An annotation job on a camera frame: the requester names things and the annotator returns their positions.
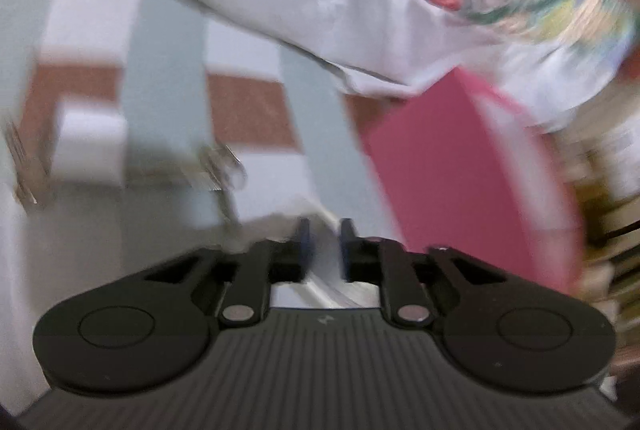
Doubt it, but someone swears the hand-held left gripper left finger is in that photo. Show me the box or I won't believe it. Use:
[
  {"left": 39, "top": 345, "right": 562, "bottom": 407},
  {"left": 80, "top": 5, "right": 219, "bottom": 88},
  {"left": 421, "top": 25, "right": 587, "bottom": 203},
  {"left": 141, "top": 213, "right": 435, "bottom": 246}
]
[{"left": 142, "top": 217, "right": 314, "bottom": 329}]

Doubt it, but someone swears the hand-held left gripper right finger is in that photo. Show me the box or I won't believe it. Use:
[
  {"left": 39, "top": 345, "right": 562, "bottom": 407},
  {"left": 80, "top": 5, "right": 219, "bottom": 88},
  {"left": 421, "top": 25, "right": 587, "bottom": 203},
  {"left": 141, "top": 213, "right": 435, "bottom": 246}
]
[{"left": 339, "top": 217, "right": 502, "bottom": 327}]

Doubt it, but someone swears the pink cardboard box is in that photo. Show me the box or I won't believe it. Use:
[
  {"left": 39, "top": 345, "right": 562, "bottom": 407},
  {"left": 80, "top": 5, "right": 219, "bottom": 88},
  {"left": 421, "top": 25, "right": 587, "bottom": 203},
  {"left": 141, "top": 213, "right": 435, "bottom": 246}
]
[{"left": 360, "top": 66, "right": 587, "bottom": 297}]

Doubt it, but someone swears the metal clip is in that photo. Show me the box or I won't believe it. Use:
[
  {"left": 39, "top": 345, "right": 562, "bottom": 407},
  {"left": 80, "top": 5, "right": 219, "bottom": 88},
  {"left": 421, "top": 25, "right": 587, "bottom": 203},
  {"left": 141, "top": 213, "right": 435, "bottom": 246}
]
[
  {"left": 4, "top": 120, "right": 51, "bottom": 208},
  {"left": 197, "top": 144, "right": 249, "bottom": 223}
]

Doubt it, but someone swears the checked mat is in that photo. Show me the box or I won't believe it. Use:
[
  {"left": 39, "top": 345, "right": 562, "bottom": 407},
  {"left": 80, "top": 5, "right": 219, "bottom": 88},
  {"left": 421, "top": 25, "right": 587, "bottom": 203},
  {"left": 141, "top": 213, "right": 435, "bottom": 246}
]
[{"left": 0, "top": 0, "right": 406, "bottom": 261}]

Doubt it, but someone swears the white charger adapter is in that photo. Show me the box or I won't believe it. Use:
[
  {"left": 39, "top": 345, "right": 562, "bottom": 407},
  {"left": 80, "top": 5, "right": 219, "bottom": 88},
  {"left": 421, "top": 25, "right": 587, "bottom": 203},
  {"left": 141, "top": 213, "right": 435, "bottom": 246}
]
[{"left": 52, "top": 106, "right": 128, "bottom": 185}]

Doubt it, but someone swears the floral quilted blanket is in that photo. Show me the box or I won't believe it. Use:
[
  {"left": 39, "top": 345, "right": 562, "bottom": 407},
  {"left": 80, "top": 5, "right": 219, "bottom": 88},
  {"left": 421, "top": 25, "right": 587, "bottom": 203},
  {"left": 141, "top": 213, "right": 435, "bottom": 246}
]
[{"left": 155, "top": 0, "right": 640, "bottom": 133}]

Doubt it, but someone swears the black cable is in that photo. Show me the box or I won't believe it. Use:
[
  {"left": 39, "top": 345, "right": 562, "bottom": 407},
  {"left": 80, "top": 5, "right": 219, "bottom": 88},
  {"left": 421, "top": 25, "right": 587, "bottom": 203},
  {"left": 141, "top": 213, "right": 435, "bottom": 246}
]
[{"left": 594, "top": 219, "right": 640, "bottom": 245}]

